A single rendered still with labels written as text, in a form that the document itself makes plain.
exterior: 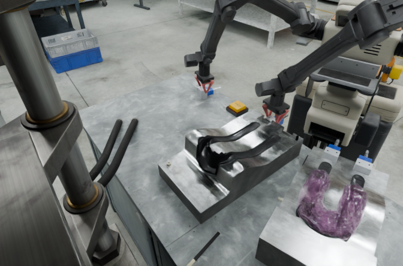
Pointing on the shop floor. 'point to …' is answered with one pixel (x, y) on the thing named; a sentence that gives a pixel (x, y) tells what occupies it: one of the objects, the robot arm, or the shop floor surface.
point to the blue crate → (75, 60)
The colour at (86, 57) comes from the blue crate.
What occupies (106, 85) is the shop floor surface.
